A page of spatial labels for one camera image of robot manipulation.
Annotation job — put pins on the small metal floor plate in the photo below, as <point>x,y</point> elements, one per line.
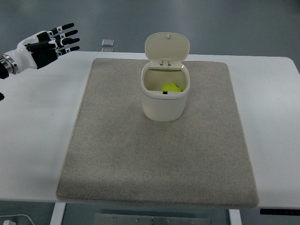
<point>107,42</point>

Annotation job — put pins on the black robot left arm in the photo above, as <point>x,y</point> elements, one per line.
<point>3,75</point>

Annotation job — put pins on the yellow tennis ball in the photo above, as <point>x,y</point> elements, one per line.
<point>171,87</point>

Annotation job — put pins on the white power adapter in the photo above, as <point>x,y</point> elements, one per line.
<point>8,222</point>

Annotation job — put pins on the white table leg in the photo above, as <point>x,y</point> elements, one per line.
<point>58,213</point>
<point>235,218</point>

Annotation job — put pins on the white right table leg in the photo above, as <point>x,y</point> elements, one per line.
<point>235,218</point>

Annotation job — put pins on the beige felt mat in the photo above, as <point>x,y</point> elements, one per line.
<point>118,155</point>

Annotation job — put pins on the white left table leg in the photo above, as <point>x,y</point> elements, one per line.
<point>58,213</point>

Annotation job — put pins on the black table control panel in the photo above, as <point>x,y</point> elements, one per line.
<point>281,212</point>

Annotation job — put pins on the grey metal base plate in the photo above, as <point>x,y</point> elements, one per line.
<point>118,219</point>

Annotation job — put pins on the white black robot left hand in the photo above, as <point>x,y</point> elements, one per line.
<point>40,49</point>

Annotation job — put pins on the beige bin with open lid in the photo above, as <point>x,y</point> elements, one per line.
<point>166,52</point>

